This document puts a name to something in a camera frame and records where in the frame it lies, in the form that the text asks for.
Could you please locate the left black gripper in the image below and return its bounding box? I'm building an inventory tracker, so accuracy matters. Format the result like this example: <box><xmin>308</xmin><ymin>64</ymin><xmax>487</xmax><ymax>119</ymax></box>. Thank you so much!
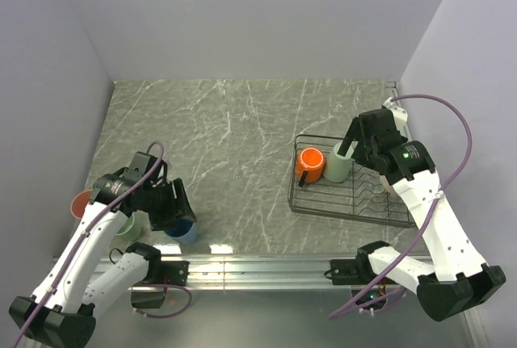
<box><xmin>141</xmin><ymin>178</ymin><xmax>196</xmax><ymax>230</ymax></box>

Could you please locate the blue plastic cup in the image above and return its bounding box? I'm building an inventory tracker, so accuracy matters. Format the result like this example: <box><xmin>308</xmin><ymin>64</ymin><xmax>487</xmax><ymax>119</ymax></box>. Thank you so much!
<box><xmin>164</xmin><ymin>219</ymin><xmax>198</xmax><ymax>245</ymax></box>

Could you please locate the pale green plastic cup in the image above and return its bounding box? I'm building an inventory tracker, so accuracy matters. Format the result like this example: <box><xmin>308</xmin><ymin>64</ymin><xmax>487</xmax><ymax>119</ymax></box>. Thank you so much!
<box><xmin>322</xmin><ymin>142</ymin><xmax>354</xmax><ymax>183</ymax></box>

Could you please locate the orange mug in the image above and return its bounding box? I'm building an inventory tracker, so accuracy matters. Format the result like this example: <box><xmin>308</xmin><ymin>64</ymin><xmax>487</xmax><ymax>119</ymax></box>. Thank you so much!
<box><xmin>295</xmin><ymin>147</ymin><xmax>326</xmax><ymax>187</ymax></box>

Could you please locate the salmon plastic cup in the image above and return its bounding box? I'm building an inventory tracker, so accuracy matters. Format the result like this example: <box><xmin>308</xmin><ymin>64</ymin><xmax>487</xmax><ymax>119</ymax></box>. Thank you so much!
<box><xmin>70</xmin><ymin>190</ymin><xmax>92</xmax><ymax>220</ymax></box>

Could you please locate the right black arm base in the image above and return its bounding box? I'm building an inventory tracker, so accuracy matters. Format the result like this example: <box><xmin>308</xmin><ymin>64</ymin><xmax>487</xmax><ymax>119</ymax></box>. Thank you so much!
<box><xmin>324</xmin><ymin>259</ymin><xmax>386</xmax><ymax>305</ymax></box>

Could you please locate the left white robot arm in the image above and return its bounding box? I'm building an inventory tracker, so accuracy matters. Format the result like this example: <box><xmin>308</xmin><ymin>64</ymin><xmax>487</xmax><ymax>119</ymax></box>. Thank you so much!
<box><xmin>9</xmin><ymin>152</ymin><xmax>197</xmax><ymax>347</ymax></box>

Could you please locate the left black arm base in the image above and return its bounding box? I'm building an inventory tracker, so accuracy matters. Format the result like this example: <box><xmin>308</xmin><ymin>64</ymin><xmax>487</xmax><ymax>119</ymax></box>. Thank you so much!
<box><xmin>131</xmin><ymin>261</ymin><xmax>191</xmax><ymax>315</ymax></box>

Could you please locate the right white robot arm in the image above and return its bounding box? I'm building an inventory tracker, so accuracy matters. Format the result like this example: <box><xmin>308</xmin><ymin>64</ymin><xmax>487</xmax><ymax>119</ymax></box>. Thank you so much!
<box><xmin>342</xmin><ymin>107</ymin><xmax>506</xmax><ymax>321</ymax></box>

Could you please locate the light green plastic cup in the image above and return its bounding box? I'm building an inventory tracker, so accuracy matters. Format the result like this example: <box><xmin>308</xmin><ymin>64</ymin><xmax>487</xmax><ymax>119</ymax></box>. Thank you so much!
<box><xmin>116</xmin><ymin>214</ymin><xmax>142</xmax><ymax>241</ymax></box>

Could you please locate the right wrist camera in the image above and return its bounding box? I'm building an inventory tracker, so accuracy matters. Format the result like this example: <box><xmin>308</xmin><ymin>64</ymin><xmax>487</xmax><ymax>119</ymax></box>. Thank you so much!
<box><xmin>383</xmin><ymin>98</ymin><xmax>408</xmax><ymax>130</ymax></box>

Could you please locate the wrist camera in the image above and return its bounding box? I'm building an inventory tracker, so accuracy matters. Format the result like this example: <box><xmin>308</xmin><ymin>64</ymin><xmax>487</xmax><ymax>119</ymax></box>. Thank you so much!
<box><xmin>383</xmin><ymin>98</ymin><xmax>408</xmax><ymax>130</ymax></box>
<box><xmin>128</xmin><ymin>151</ymin><xmax>168</xmax><ymax>178</ymax></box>

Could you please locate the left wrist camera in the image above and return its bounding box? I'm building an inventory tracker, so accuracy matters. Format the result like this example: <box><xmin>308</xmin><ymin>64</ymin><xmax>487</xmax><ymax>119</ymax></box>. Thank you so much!
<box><xmin>128</xmin><ymin>151</ymin><xmax>168</xmax><ymax>178</ymax></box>

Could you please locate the black wire dish rack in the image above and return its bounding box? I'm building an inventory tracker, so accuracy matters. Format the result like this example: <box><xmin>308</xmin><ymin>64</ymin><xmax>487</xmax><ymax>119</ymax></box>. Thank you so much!
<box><xmin>287</xmin><ymin>133</ymin><xmax>419</xmax><ymax>229</ymax></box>

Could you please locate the aluminium mounting rail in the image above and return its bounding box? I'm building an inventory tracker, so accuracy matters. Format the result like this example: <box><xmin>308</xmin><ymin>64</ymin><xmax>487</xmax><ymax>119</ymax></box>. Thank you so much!
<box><xmin>90</xmin><ymin>257</ymin><xmax>472</xmax><ymax>291</ymax></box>

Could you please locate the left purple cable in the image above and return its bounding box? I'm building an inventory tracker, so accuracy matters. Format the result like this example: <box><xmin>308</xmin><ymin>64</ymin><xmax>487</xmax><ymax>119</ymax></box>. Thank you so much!
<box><xmin>10</xmin><ymin>140</ymin><xmax>193</xmax><ymax>348</ymax></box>

